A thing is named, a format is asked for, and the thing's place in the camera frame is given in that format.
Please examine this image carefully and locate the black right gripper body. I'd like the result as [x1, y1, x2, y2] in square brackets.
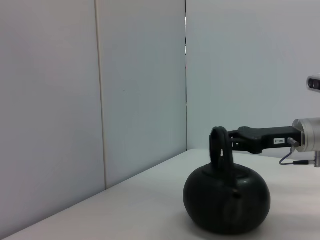
[238, 125, 304, 155]

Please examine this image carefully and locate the black round teapot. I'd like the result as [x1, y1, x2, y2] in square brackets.
[182, 126, 272, 236]

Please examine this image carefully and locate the thin grey gripper cable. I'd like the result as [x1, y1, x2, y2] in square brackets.
[279, 146, 316, 167]

